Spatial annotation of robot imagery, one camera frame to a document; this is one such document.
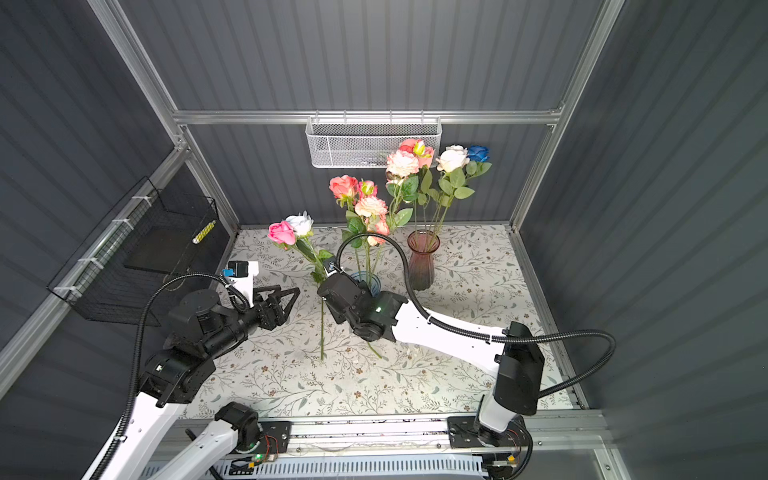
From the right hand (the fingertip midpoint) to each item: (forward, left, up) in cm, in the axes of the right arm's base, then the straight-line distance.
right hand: (343, 294), depth 75 cm
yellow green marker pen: (+16, +39, +7) cm, 43 cm away
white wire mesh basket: (+64, -3, +5) cm, 64 cm away
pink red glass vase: (+22, -22, -5) cm, 31 cm away
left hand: (-5, +10, +9) cm, 14 cm away
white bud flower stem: (0, +10, -21) cm, 23 cm away
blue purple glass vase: (+5, -7, -1) cm, 9 cm away
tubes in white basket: (+43, -7, +12) cm, 45 cm away
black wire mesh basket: (+13, +51, +9) cm, 53 cm away
